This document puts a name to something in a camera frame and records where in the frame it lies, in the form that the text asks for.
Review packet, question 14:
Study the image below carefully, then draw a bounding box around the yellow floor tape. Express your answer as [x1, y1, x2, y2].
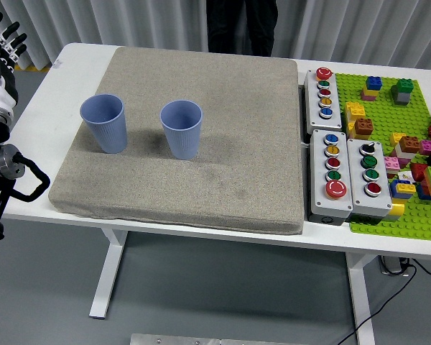
[16, 64, 51, 73]

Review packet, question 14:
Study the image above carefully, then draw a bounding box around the white toy brick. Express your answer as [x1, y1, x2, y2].
[397, 146, 417, 161]

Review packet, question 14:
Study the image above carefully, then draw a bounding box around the grey five-button control box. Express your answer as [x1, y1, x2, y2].
[303, 67, 343, 132]
[310, 129, 354, 226]

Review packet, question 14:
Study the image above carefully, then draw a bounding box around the person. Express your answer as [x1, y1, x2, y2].
[205, 0, 277, 58]

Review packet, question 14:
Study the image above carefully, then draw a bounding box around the white curtain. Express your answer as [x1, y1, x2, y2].
[0, 0, 431, 71]

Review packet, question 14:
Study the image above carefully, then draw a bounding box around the yellow round toy brick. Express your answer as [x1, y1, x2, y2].
[387, 203, 406, 221]

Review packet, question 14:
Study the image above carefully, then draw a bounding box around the green toy baseplate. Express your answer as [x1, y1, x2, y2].
[334, 73, 431, 242]

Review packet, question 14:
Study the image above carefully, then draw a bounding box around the white table leg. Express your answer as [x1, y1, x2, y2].
[88, 229, 129, 320]
[346, 253, 376, 345]

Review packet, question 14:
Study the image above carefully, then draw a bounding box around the red toy brick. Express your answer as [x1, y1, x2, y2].
[410, 162, 430, 183]

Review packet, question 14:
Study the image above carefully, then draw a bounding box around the brown toy brick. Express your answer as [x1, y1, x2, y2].
[354, 117, 374, 137]
[399, 135, 420, 154]

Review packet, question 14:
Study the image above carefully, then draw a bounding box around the grey-brown mat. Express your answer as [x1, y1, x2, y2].
[48, 46, 305, 236]

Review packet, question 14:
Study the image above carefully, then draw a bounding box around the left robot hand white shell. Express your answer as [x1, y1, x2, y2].
[0, 6, 29, 113]

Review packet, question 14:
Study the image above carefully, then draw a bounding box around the black floor cable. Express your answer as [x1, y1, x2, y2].
[335, 264, 418, 345]
[411, 258, 431, 277]

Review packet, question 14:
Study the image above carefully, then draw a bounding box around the grey selector switch control box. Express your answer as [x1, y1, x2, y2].
[346, 138, 394, 222]

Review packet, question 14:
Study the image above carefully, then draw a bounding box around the blue ribbed cup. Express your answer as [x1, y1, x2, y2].
[159, 100, 203, 160]
[80, 93, 127, 155]

